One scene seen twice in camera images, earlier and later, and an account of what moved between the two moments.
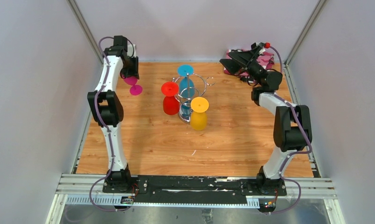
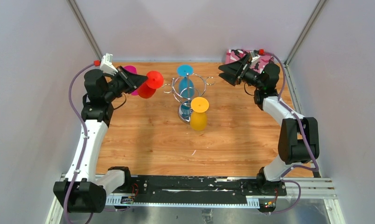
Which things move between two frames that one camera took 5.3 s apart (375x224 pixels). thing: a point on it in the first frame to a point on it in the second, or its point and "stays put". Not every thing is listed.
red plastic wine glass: x=169 y=90 to x=155 y=80
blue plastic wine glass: x=186 y=89 stays put
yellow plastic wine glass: x=198 y=117 stays put
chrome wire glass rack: x=190 y=86 stays put
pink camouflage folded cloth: x=267 y=59 stays put
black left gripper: x=135 y=72 to x=133 y=80
